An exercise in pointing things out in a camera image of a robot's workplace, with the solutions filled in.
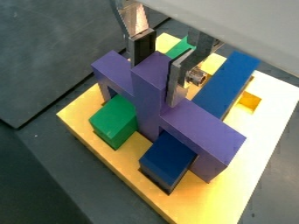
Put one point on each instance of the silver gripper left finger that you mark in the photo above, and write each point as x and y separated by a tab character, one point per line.
140	35

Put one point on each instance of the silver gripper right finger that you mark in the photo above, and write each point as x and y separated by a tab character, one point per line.
189	53

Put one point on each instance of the purple three-legged block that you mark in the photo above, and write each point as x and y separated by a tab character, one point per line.
198	129

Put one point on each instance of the yellow slotted board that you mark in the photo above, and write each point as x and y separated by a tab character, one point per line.
250	130

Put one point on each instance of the green bar block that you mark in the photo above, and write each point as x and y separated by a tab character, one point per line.
116	122

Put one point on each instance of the blue bar block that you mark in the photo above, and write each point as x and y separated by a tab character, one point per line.
169	158

